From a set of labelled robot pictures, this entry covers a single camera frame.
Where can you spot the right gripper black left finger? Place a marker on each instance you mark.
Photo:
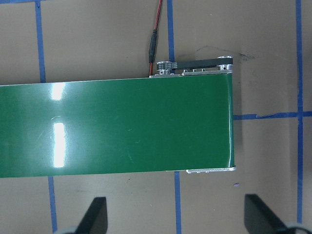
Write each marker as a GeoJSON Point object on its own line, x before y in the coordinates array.
{"type": "Point", "coordinates": [95, 220]}

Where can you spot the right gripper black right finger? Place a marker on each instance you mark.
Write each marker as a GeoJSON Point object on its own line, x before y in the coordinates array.
{"type": "Point", "coordinates": [259, 218]}

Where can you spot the green conveyor belt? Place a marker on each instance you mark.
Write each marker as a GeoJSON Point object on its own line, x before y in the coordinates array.
{"type": "Point", "coordinates": [179, 119]}

